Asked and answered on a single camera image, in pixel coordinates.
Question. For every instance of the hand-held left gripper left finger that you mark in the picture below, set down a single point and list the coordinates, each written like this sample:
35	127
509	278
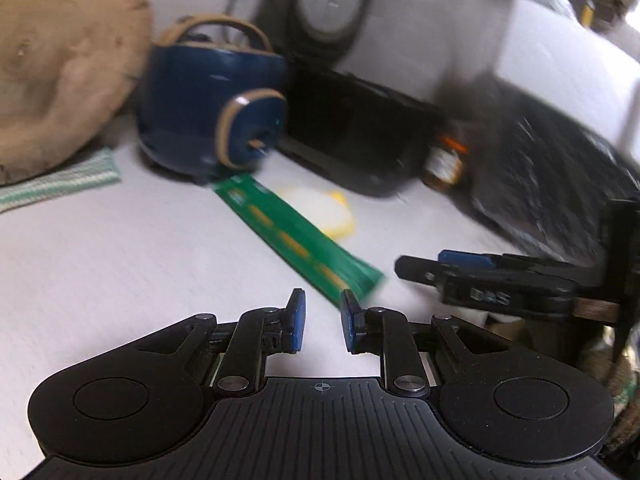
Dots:
298	320

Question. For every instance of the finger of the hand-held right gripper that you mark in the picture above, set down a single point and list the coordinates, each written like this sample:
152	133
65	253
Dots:
500	292
465	256

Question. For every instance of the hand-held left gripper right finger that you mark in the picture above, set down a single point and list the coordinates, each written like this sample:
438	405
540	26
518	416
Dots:
350	325

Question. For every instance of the green snack packet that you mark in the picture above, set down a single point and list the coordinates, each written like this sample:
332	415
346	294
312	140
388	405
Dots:
300	240

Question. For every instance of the small jar orange lid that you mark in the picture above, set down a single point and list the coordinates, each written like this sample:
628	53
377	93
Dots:
442	165

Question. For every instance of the black plastic bag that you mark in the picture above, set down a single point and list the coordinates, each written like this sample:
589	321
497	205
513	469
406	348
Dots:
550	175

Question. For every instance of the crumpled white paper lid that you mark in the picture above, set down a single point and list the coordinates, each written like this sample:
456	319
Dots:
325	210

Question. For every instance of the black countertop appliance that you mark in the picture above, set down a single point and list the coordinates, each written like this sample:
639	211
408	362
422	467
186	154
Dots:
360	130

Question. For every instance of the white foam block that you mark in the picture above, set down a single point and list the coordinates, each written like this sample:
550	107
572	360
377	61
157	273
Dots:
550	45

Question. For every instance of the dark blue ceramic pot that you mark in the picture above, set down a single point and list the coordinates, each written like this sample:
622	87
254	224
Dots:
200	95

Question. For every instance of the green white striped dishcloth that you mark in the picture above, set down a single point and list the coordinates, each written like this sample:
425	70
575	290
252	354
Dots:
60	180

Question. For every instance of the round wooden cutting board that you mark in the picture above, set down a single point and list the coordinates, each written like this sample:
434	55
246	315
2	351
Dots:
60	60

